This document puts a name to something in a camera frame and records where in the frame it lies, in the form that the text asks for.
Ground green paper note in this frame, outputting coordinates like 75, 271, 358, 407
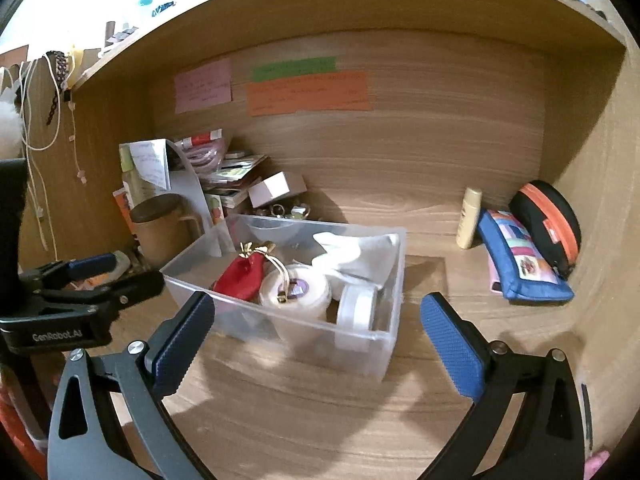
251, 56, 338, 83

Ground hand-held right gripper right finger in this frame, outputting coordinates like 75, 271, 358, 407
420, 292, 586, 480

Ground wooden desktop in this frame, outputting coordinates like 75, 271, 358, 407
20, 210, 612, 480

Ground black beaded chain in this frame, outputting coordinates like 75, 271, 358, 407
46, 51, 71, 127

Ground pink ribbed plastic packet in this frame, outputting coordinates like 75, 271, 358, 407
185, 140, 231, 174

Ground pile of beads and trinkets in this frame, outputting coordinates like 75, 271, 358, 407
250, 202, 314, 222

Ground cream sunscreen bottle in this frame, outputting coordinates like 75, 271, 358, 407
456, 186, 484, 250

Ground wooden desk hutch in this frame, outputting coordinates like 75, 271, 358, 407
22, 0, 640, 311

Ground pink flat case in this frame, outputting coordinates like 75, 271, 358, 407
488, 252, 505, 295

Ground orange red cloth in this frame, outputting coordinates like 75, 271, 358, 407
0, 400, 47, 477

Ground pale round plastic case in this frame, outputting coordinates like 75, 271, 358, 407
327, 282, 379, 354

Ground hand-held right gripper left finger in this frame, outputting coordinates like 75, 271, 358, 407
47, 290, 217, 480

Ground white fluffy toy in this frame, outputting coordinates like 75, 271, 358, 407
0, 100, 26, 159

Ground white round disc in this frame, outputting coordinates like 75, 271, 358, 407
259, 265, 334, 322

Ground white handwritten paper sheet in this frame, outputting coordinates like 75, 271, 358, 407
119, 139, 171, 197

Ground white cardboard box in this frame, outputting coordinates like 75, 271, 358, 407
248, 171, 308, 209

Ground yellow hanging charm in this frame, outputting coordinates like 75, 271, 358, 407
65, 45, 86, 89

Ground pink paper note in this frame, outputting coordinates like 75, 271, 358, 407
174, 57, 234, 115

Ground orange paper note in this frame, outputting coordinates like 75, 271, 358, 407
246, 71, 374, 117

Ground tan mug with dark lid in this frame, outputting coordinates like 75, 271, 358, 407
129, 193, 204, 272

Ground red pouch with gold ribbon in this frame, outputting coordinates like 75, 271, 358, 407
212, 241, 277, 307

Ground small clear plastic bowl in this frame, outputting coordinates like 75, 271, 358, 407
247, 220, 304, 247

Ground fruit printed card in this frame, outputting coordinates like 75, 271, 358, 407
207, 192, 226, 226

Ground white hanging cords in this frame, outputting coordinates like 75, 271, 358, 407
5, 50, 89, 252

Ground red and white tube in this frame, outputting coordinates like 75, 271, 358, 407
181, 130, 224, 149

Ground black case orange zipper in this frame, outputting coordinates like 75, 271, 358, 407
509, 180, 583, 281

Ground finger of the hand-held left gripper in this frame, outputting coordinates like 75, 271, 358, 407
20, 253, 120, 292
35, 270, 166, 317

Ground clear plastic storage bin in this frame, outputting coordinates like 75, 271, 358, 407
160, 214, 407, 382

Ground row of small toiletry items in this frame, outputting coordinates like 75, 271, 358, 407
100, 0, 242, 57

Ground blue patchwork zip pouch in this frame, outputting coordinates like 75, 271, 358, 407
475, 209, 575, 306

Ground white arched mirror stand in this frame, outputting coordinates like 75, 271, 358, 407
162, 139, 216, 242

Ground white cloth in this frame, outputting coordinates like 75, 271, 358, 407
312, 231, 401, 292

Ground stack of books and papers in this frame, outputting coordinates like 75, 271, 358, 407
200, 152, 271, 209

